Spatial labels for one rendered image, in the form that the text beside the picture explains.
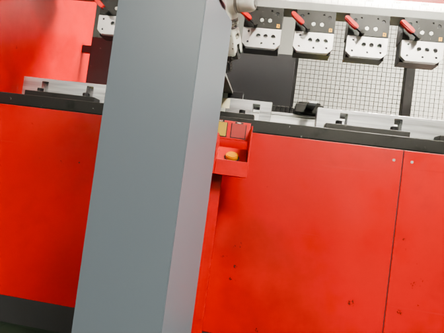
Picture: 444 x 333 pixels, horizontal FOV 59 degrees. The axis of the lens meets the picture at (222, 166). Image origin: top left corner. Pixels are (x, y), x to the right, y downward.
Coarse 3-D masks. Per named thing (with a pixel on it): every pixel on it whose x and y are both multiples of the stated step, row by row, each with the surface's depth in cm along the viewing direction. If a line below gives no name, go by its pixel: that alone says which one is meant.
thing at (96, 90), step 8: (24, 80) 167; (32, 80) 167; (40, 80) 167; (48, 80) 166; (56, 80) 166; (24, 88) 167; (32, 88) 167; (48, 88) 166; (56, 88) 166; (64, 88) 165; (72, 88) 165; (80, 88) 164; (88, 88) 165; (96, 88) 163; (104, 88) 163; (96, 96) 163
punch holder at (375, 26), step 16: (352, 16) 151; (368, 16) 150; (384, 16) 150; (352, 32) 151; (368, 32) 150; (384, 32) 149; (352, 48) 150; (368, 48) 150; (384, 48) 149; (368, 64) 157
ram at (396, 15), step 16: (80, 0) 173; (272, 0) 155; (400, 0) 149; (416, 0) 149; (432, 0) 148; (288, 16) 161; (336, 16) 155; (400, 16) 149; (416, 16) 148; (432, 16) 148
